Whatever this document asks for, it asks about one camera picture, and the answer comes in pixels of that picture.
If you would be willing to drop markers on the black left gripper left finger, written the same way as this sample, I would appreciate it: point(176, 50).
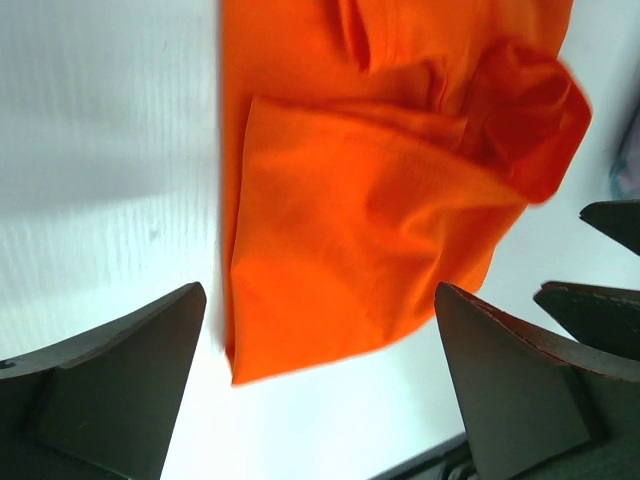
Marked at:
point(102, 404)

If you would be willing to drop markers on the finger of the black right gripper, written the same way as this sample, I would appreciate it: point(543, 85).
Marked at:
point(618, 220)
point(604, 318)

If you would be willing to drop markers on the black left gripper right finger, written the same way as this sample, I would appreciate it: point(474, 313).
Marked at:
point(537, 404)

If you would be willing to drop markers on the orange t-shirt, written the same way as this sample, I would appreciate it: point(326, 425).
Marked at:
point(373, 150)

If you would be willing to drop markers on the blue plastic basket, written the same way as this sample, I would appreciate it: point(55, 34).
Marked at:
point(624, 173)

